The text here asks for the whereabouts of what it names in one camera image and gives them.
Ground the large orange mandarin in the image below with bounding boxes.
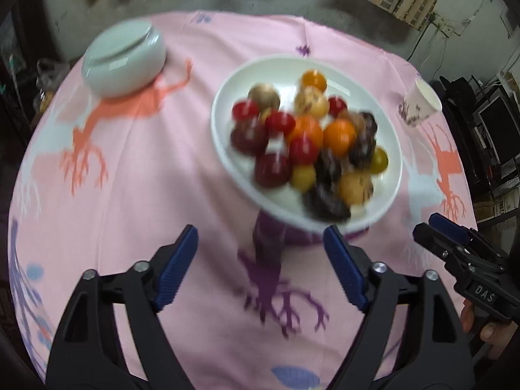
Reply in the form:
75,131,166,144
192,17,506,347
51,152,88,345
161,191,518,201
286,115,323,150

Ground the floral paper cup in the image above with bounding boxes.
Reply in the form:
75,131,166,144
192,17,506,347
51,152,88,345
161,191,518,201
398,78,442,127

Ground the white lidded ceramic jar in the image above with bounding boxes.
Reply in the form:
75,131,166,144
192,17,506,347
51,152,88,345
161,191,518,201
81,19,167,99

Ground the person right hand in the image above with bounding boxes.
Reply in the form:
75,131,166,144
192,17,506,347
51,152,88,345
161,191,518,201
460,299,518,360

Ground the small orange mandarin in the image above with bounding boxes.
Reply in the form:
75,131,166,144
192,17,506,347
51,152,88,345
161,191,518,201
323,119,357,159

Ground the small tan round fruit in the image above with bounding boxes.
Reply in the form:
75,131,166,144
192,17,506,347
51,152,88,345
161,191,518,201
290,165,317,194
259,108,276,124

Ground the yellow-orange tomato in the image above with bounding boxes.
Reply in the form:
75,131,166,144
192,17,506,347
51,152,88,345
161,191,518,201
300,70,327,93

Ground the brown-green round fruit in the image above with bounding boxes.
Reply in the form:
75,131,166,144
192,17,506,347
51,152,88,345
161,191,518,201
248,83,280,112

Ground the black equipment rack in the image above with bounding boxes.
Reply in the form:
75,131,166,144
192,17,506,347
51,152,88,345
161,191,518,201
439,76,519,221

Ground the white oval plate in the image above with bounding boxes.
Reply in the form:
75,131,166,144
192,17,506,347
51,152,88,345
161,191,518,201
211,55,403,233

